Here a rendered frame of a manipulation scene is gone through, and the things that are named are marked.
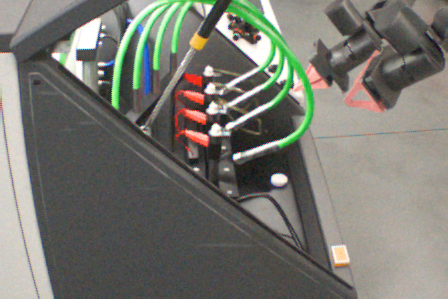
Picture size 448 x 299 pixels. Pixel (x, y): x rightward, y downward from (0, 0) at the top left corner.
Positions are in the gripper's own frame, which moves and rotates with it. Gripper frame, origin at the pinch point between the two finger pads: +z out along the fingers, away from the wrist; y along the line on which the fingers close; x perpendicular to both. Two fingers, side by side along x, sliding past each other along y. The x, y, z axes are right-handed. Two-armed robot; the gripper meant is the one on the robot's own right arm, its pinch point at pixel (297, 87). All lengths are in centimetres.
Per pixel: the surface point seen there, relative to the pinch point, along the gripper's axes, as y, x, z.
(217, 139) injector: 1.7, 5.1, 18.2
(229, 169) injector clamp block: -7.8, -1.2, 24.9
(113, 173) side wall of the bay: 19.8, 42.4, 12.4
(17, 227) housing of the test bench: 23, 47, 33
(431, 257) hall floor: -134, -89, 37
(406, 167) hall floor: -125, -155, 46
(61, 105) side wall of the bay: 33, 44, 9
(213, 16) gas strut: 28.1, 36.7, -13.2
